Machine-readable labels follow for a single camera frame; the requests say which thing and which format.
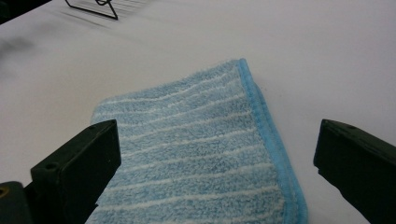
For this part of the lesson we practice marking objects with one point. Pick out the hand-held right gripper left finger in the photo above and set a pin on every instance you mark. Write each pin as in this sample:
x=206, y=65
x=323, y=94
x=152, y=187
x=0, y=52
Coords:
x=74, y=168

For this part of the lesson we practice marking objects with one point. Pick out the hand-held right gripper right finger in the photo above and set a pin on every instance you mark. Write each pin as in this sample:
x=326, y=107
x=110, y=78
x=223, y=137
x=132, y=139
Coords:
x=358, y=165

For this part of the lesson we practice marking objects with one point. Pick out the blue striped towel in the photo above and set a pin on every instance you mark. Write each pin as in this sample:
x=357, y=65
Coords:
x=199, y=149

